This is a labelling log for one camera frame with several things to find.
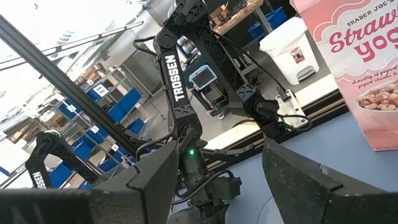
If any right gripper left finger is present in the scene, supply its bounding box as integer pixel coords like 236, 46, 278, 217
90, 139, 180, 224

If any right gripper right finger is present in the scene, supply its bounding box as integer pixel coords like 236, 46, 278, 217
262, 136, 388, 224

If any pink strawberry yogurt cereal box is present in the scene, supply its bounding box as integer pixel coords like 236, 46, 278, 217
289, 0, 398, 152

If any blue storage bin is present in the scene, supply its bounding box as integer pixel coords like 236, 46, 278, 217
86, 88, 102, 102
107, 88, 143, 123
49, 161, 75, 189
98, 146, 137, 174
126, 117, 146, 136
86, 126, 109, 144
71, 136, 94, 161
57, 98, 84, 121

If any metal mounting plate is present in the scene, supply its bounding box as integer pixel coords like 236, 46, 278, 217
275, 89, 308, 129

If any light wooden side board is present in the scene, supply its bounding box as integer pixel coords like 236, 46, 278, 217
203, 73, 340, 151

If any white pedal trash bin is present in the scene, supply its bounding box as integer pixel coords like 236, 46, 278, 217
259, 16, 321, 86

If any large blue storage tote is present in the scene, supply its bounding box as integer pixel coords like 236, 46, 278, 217
248, 6, 290, 40

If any wooden top work table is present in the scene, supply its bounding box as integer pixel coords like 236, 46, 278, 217
213, 0, 265, 35

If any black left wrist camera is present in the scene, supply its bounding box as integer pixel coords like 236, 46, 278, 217
206, 175, 243, 202

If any black table frame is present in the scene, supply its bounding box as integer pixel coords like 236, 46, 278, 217
198, 90, 349, 162

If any black diagonal frame strut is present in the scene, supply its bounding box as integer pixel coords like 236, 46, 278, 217
0, 14, 139, 155

